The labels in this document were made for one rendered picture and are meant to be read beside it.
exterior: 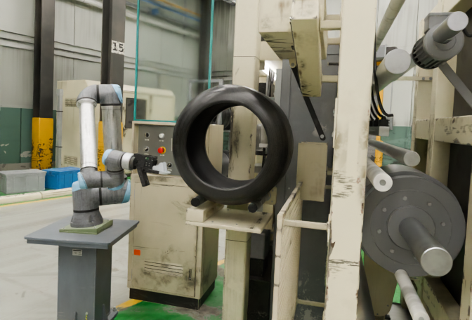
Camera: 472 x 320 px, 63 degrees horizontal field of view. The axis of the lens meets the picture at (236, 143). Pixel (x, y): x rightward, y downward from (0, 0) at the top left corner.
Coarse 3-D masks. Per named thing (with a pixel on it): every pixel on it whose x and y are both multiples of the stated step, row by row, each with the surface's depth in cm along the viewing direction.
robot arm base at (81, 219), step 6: (90, 210) 231; (96, 210) 234; (72, 216) 232; (78, 216) 229; (84, 216) 229; (90, 216) 230; (96, 216) 233; (72, 222) 230; (78, 222) 228; (84, 222) 228; (90, 222) 229; (96, 222) 232; (102, 222) 236
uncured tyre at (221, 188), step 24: (216, 96) 178; (240, 96) 175; (264, 96) 178; (192, 120) 182; (264, 120) 173; (288, 120) 193; (192, 144) 209; (288, 144) 176; (192, 168) 184; (264, 168) 173; (216, 192) 180; (240, 192) 177; (264, 192) 178
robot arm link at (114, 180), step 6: (102, 174) 205; (108, 174) 205; (114, 174) 204; (120, 174) 206; (108, 180) 205; (114, 180) 206; (120, 180) 207; (108, 186) 207; (114, 186) 207; (120, 186) 209
